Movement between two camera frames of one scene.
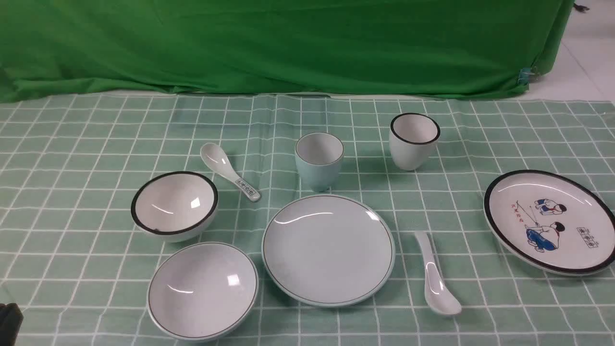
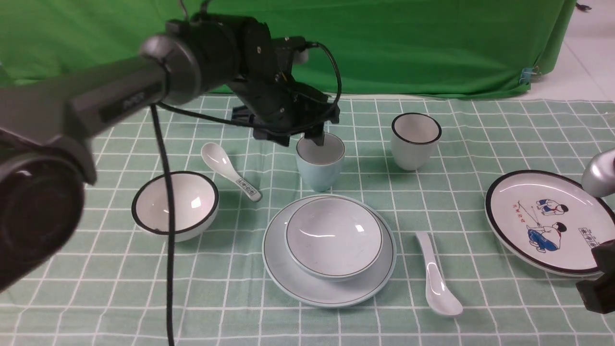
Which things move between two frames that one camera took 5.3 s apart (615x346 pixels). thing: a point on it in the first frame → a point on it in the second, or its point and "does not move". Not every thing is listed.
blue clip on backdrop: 524,76 does not move
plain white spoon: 439,294 does not move
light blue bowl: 201,291 → 334,238
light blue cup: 318,156 does not move
